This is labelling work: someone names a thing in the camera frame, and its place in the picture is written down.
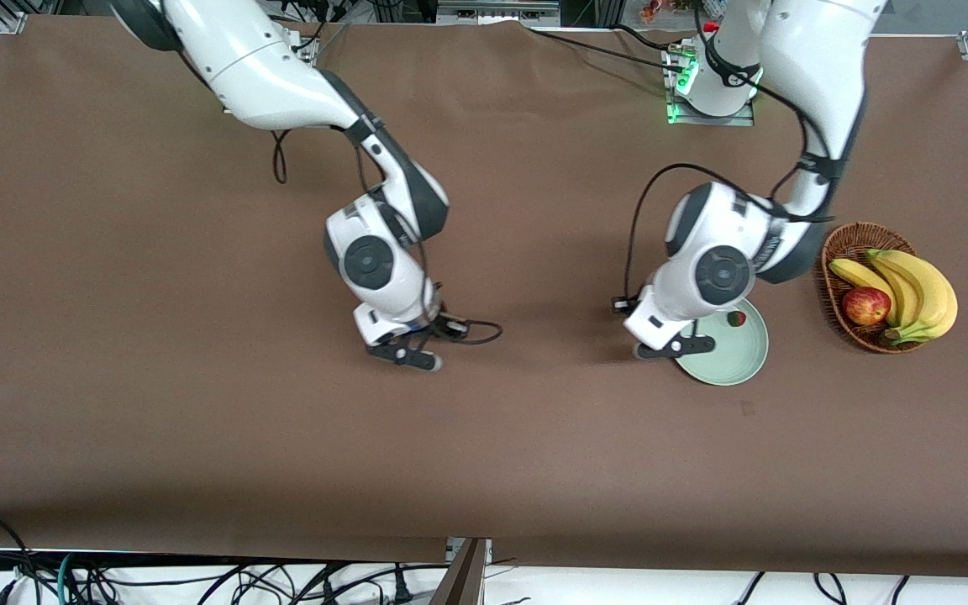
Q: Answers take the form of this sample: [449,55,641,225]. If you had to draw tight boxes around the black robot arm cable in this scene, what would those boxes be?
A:
[270,126,503,347]
[623,0,834,308]

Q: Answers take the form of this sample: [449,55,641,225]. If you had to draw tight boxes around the red apple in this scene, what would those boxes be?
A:
[841,287,892,327]

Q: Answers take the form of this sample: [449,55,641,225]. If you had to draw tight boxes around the aluminium frame post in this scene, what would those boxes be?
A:
[429,536,495,605]

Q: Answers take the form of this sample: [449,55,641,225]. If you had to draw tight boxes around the yellow banana bunch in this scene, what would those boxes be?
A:
[829,249,959,346]

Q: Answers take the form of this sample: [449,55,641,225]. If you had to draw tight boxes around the orange colourful object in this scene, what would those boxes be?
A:
[640,0,708,24]

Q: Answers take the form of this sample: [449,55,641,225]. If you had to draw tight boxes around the brown wicker basket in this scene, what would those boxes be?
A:
[821,223,930,355]

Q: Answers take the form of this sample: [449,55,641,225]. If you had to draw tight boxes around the grey metal device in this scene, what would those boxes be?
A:
[436,0,562,27]

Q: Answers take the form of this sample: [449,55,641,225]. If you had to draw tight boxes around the brown table cover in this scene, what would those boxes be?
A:
[0,14,968,581]

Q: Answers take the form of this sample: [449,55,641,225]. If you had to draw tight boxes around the short thin black cable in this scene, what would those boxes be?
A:
[610,24,682,53]

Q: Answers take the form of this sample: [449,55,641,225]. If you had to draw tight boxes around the light green round plate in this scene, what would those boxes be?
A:
[671,296,770,387]

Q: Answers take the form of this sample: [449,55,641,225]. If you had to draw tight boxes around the long thin black cable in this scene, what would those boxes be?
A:
[524,28,688,75]

